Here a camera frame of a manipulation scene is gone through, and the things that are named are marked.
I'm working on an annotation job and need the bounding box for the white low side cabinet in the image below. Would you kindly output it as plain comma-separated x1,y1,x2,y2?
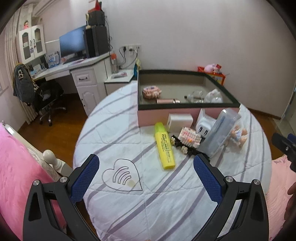
104,69,134,95

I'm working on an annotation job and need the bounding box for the striped white table cloth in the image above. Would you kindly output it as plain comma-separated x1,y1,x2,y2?
72,81,273,241

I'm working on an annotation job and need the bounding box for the white plush figure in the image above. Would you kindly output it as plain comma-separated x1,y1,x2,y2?
204,88,223,103

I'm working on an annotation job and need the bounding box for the black speaker box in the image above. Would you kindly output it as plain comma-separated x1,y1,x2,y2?
88,11,105,26

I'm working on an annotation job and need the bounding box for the black computer monitor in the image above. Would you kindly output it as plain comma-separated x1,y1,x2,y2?
59,26,86,63

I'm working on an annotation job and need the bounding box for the clear plastic case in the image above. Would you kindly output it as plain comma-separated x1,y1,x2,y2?
198,108,241,158

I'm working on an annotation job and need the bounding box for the pink pig plush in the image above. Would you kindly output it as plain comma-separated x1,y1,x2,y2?
204,64,219,73

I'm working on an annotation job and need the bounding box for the small baby doll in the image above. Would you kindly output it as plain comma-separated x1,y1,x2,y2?
228,125,248,148

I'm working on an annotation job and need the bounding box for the pink black storage box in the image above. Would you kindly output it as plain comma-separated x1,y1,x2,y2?
137,70,240,127

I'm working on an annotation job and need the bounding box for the rose gold power bank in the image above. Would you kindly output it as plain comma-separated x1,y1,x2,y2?
156,99,180,104

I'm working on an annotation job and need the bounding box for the pink doll on cabinet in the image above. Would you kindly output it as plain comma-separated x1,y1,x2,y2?
23,20,30,29

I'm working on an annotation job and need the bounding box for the pink bed blanket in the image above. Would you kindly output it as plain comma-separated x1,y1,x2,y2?
1,125,60,240

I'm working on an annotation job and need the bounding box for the white rectangular charger box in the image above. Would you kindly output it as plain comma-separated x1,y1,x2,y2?
166,113,193,132

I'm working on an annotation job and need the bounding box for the black flower hair clip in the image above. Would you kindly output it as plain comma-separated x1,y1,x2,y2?
170,135,210,163

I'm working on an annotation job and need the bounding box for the pink pillow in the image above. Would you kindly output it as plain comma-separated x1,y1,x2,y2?
265,155,295,240

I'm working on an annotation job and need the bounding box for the grey jacket on chair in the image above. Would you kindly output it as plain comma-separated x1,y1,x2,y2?
13,64,35,106

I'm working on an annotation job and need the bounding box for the black office chair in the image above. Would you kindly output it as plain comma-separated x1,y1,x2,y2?
33,78,67,126

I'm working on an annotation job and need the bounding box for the person hand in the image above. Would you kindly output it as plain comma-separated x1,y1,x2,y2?
284,182,296,220

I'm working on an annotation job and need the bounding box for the white usb charger cup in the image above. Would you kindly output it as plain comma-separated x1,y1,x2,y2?
196,108,216,138

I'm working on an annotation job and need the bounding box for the white wall socket strip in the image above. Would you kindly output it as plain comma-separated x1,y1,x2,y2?
122,44,142,52

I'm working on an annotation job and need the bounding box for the black computer tower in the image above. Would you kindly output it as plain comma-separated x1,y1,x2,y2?
83,26,110,58

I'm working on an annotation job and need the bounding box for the yellow highlighter marker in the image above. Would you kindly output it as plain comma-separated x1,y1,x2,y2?
154,122,175,170

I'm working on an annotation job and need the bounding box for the water bottle orange cap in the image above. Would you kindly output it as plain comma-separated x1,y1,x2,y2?
110,53,119,73

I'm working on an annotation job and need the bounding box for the white glass door cabinet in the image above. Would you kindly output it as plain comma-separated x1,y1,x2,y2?
16,25,46,64

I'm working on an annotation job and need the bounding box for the snack bag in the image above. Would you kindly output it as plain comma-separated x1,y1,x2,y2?
135,57,142,72

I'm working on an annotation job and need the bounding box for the white computer desk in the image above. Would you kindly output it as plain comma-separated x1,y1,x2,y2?
33,52,111,115

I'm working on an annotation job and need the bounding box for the white bed post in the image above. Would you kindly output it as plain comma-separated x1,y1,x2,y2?
43,150,73,177

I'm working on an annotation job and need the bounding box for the red toy crate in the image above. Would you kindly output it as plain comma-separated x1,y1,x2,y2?
197,66,226,86

